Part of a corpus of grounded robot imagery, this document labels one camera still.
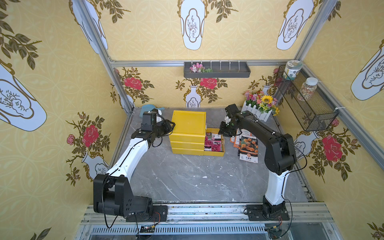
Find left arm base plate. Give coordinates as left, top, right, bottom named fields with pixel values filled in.
left=126, top=205, right=168, bottom=224

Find yellow three-drawer cabinet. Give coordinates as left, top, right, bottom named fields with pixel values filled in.
left=170, top=110, right=206, bottom=156

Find pink flowers in tray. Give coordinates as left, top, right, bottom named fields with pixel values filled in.
left=190, top=63, right=213, bottom=73

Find light blue watering scoop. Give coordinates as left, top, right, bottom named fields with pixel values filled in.
left=139, top=105, right=165, bottom=118

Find jar with green label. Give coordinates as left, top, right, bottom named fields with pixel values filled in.
left=283, top=60, right=303, bottom=81

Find black wire wall basket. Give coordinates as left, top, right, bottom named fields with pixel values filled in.
left=276, top=66, right=339, bottom=132

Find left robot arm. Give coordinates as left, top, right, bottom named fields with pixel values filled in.
left=93, top=109, right=176, bottom=221

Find yellow bottom drawer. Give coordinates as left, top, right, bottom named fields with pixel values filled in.
left=204, top=128, right=225, bottom=157

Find clear jar white lid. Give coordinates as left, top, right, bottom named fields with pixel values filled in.
left=297, top=77, right=318, bottom=101

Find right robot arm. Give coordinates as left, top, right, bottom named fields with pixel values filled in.
left=219, top=104, right=297, bottom=219

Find white picket fence flower planter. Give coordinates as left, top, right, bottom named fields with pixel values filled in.
left=242, top=90, right=280, bottom=122

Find grey wall shelf tray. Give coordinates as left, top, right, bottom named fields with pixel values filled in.
left=184, top=61, right=251, bottom=79

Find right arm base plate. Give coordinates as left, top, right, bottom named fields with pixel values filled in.
left=244, top=202, right=290, bottom=221

